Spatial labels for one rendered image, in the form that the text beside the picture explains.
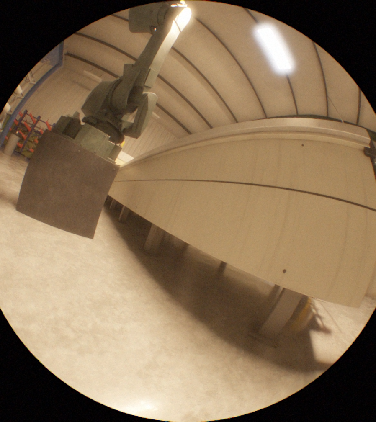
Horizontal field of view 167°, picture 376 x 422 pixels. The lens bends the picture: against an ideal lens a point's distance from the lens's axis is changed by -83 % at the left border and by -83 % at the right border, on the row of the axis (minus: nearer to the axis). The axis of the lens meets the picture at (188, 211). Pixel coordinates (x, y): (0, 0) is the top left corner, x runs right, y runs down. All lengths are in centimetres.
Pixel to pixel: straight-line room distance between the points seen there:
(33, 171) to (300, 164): 122
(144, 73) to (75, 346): 128
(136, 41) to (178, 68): 232
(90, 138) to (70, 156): 17
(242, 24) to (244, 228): 570
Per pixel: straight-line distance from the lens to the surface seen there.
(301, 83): 623
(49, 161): 90
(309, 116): 674
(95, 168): 85
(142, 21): 148
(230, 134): 64
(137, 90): 114
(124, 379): 35
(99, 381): 34
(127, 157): 291
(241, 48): 570
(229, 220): 44
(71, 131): 103
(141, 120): 108
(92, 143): 91
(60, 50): 136
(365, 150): 62
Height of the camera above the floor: 33
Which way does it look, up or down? 5 degrees up
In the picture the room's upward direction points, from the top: 21 degrees clockwise
